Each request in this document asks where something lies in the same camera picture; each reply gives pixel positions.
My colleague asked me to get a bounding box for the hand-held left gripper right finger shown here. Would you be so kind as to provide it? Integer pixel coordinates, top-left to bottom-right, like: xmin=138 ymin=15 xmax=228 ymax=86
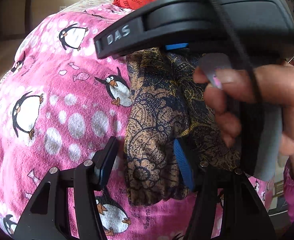
xmin=173 ymin=137 xmax=278 ymax=240

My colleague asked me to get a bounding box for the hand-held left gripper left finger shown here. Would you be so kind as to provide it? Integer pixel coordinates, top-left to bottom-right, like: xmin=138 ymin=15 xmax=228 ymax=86
xmin=13 ymin=136 xmax=120 ymax=240

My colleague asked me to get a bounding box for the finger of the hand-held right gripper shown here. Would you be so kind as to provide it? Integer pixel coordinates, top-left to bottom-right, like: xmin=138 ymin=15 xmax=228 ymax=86
xmin=165 ymin=43 xmax=189 ymax=52

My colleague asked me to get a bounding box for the dark floral patterned garment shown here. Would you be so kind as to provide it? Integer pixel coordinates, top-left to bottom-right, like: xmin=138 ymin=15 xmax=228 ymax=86
xmin=124 ymin=47 xmax=243 ymax=207

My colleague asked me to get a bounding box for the person's right hand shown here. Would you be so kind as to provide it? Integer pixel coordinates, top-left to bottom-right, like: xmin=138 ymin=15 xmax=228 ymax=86
xmin=193 ymin=60 xmax=294 ymax=160

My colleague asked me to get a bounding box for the floral print bed sheet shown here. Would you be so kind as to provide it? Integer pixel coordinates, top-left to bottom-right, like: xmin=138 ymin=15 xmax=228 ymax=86
xmin=62 ymin=0 xmax=117 ymax=13

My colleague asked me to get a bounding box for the pink penguin print blanket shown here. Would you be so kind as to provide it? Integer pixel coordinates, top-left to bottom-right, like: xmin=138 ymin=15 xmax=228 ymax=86
xmin=0 ymin=4 xmax=275 ymax=240

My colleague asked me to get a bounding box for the black cord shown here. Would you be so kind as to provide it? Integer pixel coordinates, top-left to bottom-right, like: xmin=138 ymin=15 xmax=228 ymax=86
xmin=194 ymin=0 xmax=261 ymax=102

